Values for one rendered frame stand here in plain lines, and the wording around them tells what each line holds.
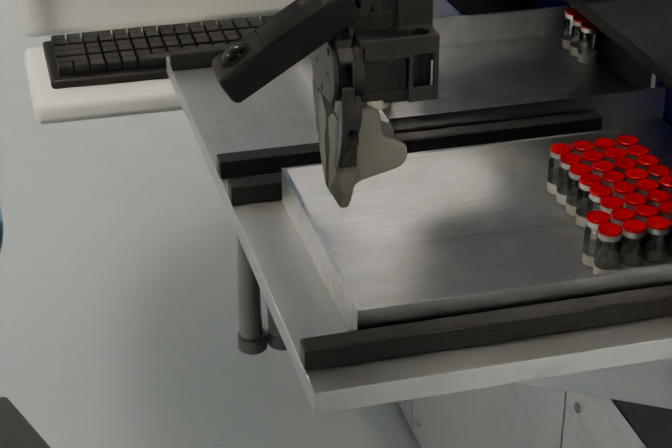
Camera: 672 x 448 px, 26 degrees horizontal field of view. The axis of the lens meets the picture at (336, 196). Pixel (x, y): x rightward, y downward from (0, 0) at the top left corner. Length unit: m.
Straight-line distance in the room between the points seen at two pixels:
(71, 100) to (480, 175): 0.59
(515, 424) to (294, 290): 0.73
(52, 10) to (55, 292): 1.08
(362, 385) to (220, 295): 1.82
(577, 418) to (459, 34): 0.47
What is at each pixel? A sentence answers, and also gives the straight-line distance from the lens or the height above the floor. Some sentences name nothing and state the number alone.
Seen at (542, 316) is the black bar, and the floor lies 0.90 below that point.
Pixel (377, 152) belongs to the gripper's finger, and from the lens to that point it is 1.12.
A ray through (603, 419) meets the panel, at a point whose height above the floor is 0.57.
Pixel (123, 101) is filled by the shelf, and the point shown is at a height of 0.80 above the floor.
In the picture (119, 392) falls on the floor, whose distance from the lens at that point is 2.66.
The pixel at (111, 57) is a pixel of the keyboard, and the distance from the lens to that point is 1.86.
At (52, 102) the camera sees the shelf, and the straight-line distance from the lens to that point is 1.80.
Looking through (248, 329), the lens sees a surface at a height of 0.23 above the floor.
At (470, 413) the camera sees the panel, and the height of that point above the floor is 0.30.
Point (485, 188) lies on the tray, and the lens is 1.40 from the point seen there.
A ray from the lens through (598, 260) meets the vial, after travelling 1.25.
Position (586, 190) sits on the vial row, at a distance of 1.32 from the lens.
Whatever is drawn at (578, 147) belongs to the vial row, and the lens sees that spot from 1.38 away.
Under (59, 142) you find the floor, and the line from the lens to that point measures 3.61.
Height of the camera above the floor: 1.51
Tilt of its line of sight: 27 degrees down
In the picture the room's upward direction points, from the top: straight up
